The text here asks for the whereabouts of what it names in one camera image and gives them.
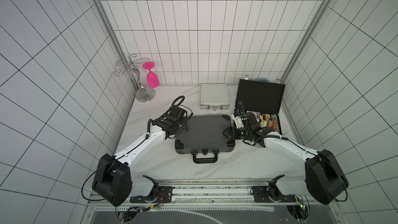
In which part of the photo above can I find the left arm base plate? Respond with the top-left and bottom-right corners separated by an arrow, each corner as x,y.
130,186 -> 173,204

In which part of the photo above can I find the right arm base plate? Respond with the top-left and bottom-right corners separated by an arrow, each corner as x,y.
250,186 -> 296,203

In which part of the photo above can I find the aluminium mounting rail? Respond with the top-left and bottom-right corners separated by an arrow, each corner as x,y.
88,178 -> 340,207

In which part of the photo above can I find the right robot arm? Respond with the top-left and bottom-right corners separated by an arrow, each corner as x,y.
234,113 -> 349,205

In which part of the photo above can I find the black poker case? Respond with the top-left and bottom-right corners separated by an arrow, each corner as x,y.
234,79 -> 285,138
175,115 -> 235,164

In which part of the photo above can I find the blue round object behind case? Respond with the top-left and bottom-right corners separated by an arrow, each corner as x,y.
257,77 -> 270,83

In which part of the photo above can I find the pink hourglass object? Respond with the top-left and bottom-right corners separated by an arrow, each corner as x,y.
143,62 -> 160,89

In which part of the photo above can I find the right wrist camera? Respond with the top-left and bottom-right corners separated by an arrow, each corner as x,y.
231,114 -> 245,129

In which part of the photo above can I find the silver poker case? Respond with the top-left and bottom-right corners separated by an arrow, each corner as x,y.
200,84 -> 230,111

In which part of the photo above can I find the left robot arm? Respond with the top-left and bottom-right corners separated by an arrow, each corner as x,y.
92,105 -> 193,206

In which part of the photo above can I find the chrome wire wall rack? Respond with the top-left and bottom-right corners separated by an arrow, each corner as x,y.
114,54 -> 155,103

